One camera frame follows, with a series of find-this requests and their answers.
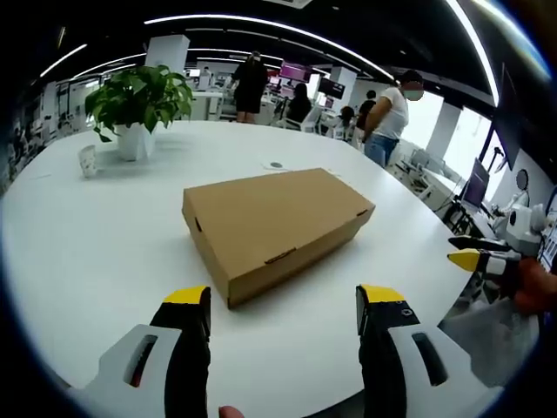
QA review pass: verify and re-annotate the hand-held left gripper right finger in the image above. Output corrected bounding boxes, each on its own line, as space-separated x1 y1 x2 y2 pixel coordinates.
354 283 501 418

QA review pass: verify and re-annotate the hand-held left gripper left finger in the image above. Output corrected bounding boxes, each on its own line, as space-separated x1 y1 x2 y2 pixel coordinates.
67 285 213 418

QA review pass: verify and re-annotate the brown cardboard shoe box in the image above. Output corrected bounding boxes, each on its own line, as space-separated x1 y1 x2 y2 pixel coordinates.
181 167 376 310

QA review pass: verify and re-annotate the person's right hand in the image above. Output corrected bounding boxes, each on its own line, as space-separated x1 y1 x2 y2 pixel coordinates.
500 257 557 315

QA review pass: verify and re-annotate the computer monitor on desk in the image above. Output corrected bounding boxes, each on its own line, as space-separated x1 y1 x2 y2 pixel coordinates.
460 158 492 211

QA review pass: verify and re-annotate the person's grey clothing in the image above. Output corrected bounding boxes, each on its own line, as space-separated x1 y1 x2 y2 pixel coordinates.
438 299 543 389

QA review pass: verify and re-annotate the white equipment on desk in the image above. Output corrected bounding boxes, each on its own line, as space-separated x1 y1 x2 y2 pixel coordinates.
398 146 447 202

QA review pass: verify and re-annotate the long ceiling light strip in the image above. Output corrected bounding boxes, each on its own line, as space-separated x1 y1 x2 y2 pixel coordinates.
446 0 500 107
143 14 396 83
40 43 89 79

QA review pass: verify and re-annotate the white paper cup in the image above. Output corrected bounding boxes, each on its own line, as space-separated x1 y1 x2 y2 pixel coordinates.
77 145 99 179

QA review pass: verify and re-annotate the pink lit screen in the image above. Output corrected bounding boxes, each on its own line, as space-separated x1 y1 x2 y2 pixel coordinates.
279 62 312 84

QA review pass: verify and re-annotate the green plant in white pot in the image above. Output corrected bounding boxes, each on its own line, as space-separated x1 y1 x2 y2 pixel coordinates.
84 64 195 162

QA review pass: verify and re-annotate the white office desk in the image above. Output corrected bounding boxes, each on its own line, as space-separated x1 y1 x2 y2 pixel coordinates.
190 88 239 122

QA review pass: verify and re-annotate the large dark wall screen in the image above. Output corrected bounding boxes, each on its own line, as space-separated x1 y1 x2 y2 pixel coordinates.
493 64 522 172

